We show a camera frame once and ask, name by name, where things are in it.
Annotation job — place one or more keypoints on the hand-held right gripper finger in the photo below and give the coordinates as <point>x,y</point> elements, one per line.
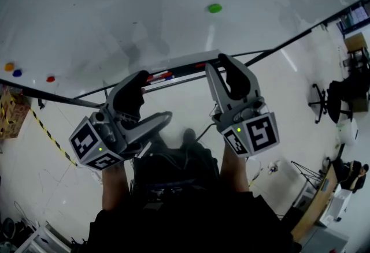
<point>216,84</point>
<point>240,78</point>

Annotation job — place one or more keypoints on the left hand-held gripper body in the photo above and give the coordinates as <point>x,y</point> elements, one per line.
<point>95,142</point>

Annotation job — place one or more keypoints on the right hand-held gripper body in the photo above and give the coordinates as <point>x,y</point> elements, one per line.
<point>251,127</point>

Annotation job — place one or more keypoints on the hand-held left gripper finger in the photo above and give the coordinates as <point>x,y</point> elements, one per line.
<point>127,93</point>
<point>147,127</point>

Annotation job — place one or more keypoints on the green round magnet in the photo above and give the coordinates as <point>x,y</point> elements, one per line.
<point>214,8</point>

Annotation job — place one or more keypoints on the white whiteboard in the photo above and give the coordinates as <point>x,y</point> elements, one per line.
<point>86,15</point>

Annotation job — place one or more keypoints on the person's left forearm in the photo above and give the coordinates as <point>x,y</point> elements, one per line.
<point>115,185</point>

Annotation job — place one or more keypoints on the person's right forearm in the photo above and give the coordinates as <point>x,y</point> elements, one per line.
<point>234,171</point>

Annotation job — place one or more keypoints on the red whiteboard marker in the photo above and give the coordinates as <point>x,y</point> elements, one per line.
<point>200,66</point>
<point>160,75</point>

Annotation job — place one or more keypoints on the red round magnet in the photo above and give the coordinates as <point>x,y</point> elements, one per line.
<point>51,78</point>

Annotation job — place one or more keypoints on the blue round magnet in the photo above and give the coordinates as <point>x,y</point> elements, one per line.
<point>17,73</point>

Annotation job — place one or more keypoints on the orange round magnet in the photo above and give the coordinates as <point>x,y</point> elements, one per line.
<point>9,67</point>

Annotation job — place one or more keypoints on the grey marker tray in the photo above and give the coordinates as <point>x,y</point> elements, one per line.
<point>188,61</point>

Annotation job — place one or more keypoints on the person's black shoe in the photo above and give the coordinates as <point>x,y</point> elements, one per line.
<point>189,136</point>

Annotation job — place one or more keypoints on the yellow black hazard tape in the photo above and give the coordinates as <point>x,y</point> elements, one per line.
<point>52,137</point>

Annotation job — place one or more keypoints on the black tripod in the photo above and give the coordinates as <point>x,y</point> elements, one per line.
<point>306,172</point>

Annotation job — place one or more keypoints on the black office chair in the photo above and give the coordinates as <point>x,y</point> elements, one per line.
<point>332,101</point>

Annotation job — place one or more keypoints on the printed cardboard box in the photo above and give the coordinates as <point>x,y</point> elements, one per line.
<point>13,114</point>

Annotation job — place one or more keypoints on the white round appliance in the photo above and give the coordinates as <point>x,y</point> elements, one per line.
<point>348,132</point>

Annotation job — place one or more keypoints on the person's black clothing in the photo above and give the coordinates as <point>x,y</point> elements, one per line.
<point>185,217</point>

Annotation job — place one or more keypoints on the wooden desk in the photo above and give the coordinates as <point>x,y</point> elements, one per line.
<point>318,202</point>

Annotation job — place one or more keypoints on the white storage bin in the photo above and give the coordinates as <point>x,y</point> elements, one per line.
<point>339,204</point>

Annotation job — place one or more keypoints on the plain brown cardboard box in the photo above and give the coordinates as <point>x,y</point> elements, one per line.
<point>355,42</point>

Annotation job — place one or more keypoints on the shelf with files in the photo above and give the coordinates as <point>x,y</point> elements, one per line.
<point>354,16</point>

